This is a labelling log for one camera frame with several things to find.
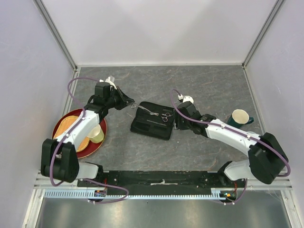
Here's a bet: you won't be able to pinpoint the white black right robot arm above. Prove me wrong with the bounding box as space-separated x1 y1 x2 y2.
174 102 288 187

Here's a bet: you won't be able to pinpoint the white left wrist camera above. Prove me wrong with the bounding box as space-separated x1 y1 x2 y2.
99 76 116 89

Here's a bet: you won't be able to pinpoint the slotted cable duct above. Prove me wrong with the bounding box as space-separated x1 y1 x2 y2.
43 189 233 200

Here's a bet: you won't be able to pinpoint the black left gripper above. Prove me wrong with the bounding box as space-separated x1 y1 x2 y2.
105 86 134 111

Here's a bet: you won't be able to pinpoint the silver scissors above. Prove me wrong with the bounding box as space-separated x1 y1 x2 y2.
131 103 159 116
147 113 173 125

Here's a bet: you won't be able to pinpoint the cream yellow cup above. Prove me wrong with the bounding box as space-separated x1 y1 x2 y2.
87 124 105 143

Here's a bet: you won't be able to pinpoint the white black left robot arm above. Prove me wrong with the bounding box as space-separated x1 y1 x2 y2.
40 81 135 187

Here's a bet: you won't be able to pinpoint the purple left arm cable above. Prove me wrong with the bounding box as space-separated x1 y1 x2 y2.
49 77 129 205

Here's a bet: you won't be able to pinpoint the black zippered tool case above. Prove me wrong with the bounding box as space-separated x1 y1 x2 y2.
130 101 174 141

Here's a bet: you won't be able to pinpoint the round red tray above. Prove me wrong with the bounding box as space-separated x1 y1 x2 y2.
52 109 107 159

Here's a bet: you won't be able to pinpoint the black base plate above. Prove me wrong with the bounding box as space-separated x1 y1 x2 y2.
77 170 247 197

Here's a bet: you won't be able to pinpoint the dark green mug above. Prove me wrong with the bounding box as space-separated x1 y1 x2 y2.
227 109 254 129

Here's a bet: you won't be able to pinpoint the woven bamboo mat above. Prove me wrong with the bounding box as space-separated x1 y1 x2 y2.
53 115 90 152

